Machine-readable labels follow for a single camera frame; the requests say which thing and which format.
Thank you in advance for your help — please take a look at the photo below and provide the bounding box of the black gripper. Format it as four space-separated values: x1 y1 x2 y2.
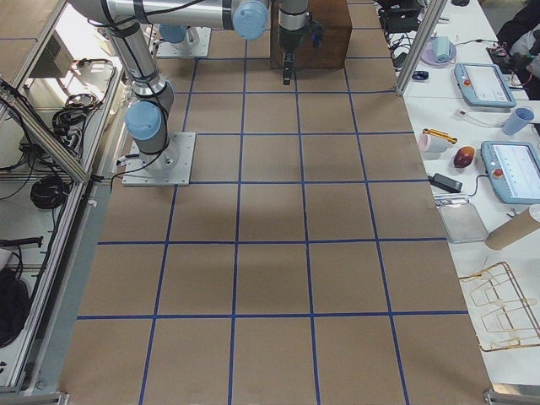
278 25 311 86

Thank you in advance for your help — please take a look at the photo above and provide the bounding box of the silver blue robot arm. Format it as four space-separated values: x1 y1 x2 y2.
70 1 270 172
159 24 200 46

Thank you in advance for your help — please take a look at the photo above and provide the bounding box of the dark wooden drawer cabinet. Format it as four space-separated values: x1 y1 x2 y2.
270 0 352 70

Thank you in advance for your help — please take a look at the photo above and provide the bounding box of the small blue black device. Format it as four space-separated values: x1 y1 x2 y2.
411 70 429 82

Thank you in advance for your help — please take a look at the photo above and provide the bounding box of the purple plate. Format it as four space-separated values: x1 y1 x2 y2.
421 41 456 68

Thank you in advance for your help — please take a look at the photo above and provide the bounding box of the teal cup on plate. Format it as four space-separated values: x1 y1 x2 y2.
431 36 451 63

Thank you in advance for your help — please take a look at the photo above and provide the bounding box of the pink white mug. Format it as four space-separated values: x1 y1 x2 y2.
418 133 451 153

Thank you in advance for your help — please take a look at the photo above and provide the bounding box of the gold metal bar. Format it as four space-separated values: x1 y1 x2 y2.
423 128 457 144

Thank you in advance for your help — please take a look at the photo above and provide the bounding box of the upper blue teach pendant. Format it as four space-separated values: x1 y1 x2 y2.
454 62 516 108

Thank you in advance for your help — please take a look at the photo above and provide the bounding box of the blue teach pendant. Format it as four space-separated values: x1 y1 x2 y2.
480 141 539 205
454 62 516 108

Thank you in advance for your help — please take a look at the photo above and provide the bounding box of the black power adapter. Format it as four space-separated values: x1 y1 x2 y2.
428 173 462 193

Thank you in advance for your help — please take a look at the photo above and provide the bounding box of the red mango fruit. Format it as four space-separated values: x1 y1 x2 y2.
453 146 475 169

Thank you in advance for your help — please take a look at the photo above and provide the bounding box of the beige control box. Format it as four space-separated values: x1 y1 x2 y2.
29 30 74 78

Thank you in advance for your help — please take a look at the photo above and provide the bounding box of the light blue plastic cup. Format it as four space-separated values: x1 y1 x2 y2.
502 107 535 136

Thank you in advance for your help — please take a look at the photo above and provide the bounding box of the lower blue teach pendant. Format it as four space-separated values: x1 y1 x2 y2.
480 141 539 205

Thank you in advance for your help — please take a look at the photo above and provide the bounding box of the brown cardboard tube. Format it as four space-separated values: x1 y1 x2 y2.
485 204 539 250

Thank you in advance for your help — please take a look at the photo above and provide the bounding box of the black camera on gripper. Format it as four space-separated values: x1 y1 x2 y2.
310 21 326 49

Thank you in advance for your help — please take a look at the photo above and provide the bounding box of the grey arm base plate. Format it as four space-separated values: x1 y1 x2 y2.
152 24 211 59
121 132 196 186

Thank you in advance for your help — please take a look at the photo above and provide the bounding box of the aluminium frame post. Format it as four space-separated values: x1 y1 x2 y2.
395 0 447 96

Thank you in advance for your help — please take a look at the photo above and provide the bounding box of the black coiled cable bundle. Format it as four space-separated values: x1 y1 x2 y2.
30 173 73 211

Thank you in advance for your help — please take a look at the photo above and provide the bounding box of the gold wire rack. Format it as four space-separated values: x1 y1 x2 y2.
459 262 539 353

